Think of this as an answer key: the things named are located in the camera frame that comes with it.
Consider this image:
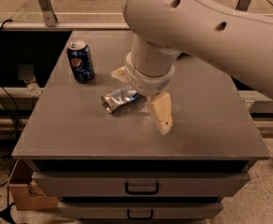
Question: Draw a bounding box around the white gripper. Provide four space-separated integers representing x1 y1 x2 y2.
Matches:
111 52 176 135

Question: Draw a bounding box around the crushed silver redbull can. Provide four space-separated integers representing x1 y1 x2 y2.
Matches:
102 85 141 114

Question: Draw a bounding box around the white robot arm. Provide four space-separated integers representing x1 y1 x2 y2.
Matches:
112 0 273 133

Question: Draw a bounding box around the blue pepsi can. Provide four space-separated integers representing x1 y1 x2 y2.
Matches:
67 40 95 82

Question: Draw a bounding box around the clear plastic water bottle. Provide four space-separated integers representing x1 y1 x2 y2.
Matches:
24 77 42 97

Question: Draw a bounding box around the grey upper drawer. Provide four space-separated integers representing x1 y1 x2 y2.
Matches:
33 172 250 198

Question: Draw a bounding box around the grey drawer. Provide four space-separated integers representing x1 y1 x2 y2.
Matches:
59 203 223 220
33 172 250 198

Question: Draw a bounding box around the grey lower drawer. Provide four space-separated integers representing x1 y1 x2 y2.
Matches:
59 203 223 220

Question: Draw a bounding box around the cardboard box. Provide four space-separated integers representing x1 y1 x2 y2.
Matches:
7 159 60 211

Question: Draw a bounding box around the left metal railing bracket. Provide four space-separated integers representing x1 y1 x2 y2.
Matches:
38 0 58 27

